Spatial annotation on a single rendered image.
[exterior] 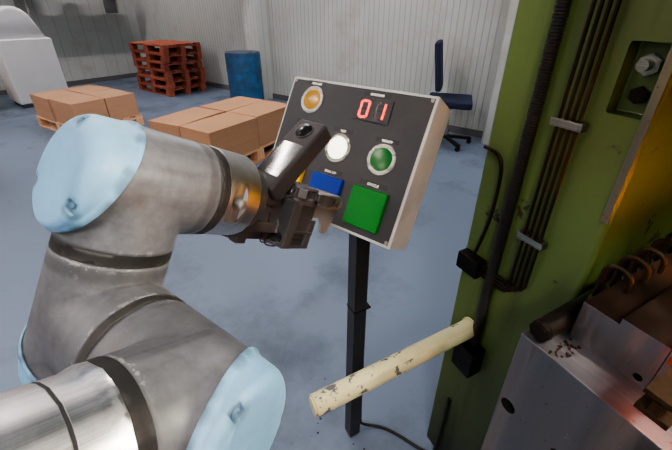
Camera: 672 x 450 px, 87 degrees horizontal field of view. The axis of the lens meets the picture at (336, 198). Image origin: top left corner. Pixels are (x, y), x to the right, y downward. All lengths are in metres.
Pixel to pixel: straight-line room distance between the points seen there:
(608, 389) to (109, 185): 0.59
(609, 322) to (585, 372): 0.07
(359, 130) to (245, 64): 4.96
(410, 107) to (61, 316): 0.56
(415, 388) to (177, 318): 1.41
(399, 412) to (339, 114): 1.17
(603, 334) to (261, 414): 0.48
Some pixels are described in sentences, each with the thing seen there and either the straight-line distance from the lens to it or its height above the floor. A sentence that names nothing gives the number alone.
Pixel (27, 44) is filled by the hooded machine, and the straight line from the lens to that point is 7.10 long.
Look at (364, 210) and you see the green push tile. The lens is 0.65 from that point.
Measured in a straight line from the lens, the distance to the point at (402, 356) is 0.89.
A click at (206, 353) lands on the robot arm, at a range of 0.25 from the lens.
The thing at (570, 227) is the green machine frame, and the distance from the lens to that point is 0.75.
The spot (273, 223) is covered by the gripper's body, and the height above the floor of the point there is 1.10.
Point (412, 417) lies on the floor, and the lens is 1.57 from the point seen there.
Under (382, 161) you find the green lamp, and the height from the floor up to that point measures 1.09.
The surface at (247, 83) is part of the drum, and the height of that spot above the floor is 0.34.
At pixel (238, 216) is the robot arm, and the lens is 0.37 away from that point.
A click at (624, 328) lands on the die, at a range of 0.60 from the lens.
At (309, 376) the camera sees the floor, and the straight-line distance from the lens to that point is 1.64.
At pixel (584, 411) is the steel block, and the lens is 0.62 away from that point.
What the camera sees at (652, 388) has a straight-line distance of 0.49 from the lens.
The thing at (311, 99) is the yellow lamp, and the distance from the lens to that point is 0.78.
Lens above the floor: 1.34
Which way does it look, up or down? 28 degrees down
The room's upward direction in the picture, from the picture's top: straight up
